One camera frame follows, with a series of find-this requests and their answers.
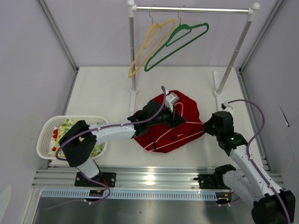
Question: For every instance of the lemon print cloth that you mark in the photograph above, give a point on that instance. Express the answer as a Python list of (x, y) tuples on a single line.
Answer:
[(60, 131)]

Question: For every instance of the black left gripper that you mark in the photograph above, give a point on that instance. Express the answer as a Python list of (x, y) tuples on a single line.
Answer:
[(175, 119)]

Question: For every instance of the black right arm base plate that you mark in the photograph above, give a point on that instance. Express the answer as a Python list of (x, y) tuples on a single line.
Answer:
[(208, 181)]

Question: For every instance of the aluminium mounting rail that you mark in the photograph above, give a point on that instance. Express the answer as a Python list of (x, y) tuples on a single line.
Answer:
[(126, 178)]

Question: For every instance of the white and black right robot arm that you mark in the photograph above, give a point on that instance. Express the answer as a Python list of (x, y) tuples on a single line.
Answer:
[(269, 203)]

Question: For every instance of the white slotted cable duct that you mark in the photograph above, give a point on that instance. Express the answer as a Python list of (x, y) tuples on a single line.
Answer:
[(131, 194)]

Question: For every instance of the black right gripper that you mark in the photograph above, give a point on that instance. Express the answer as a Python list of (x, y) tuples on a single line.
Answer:
[(207, 124)]

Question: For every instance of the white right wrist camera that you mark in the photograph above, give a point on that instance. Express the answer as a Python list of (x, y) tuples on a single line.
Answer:
[(226, 107)]

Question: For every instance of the yellow hanger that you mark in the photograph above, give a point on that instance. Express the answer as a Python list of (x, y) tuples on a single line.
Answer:
[(152, 34)]

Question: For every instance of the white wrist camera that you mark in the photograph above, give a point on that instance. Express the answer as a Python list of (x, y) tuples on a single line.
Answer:
[(226, 107), (170, 100)]

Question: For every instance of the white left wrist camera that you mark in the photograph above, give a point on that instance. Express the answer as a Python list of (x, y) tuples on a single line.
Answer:
[(170, 100)]

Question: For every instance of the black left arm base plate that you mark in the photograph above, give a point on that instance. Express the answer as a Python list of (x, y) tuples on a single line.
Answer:
[(107, 178)]

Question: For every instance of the red skirt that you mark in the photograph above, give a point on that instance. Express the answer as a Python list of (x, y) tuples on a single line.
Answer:
[(187, 109)]

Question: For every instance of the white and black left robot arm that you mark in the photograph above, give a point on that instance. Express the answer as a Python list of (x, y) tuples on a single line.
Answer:
[(78, 143)]

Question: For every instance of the green hanger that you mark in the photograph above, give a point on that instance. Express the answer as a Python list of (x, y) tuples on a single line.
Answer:
[(178, 33)]

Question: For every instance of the white metal clothes rack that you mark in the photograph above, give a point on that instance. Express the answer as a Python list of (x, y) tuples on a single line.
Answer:
[(218, 92)]

